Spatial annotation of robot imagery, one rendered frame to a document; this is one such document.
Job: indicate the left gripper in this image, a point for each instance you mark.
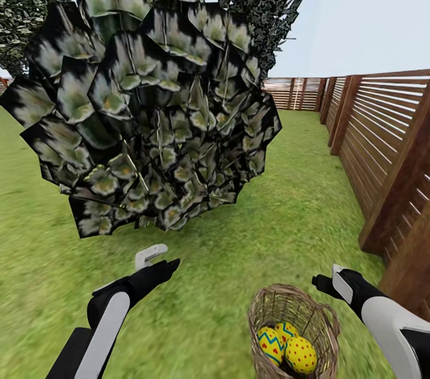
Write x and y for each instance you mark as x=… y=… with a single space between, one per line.
x=158 y=273

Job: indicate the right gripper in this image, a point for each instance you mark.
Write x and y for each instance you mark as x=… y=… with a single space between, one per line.
x=324 y=284

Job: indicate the wicker basket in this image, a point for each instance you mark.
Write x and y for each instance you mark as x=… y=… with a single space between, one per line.
x=327 y=360

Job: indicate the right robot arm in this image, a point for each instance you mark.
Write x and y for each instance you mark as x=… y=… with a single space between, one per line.
x=403 y=337

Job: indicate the bush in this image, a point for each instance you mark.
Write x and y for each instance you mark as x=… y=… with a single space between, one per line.
x=145 y=111

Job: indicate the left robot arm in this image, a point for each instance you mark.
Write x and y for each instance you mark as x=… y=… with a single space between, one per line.
x=88 y=351

